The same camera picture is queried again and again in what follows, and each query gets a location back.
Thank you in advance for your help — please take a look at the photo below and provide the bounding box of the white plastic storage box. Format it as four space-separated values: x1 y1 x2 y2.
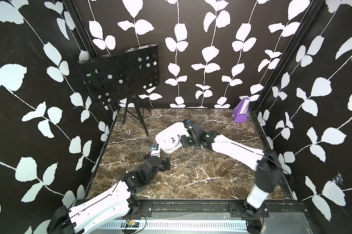
155 122 189 155

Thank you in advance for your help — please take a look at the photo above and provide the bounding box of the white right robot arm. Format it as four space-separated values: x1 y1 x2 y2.
181 119 285 210

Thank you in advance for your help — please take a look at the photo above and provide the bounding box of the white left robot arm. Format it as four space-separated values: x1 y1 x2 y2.
46 145 171 234

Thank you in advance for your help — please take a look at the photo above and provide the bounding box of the purple box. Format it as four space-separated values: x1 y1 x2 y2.
232 97 250 122

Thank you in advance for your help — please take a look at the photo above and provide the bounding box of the black tripod music stand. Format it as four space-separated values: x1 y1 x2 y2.
74 43 160 124

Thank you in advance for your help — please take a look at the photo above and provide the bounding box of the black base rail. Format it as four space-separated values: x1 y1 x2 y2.
130 199 308 219

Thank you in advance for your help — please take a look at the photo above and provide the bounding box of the white perforated cable duct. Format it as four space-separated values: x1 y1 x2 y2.
98 219 247 232

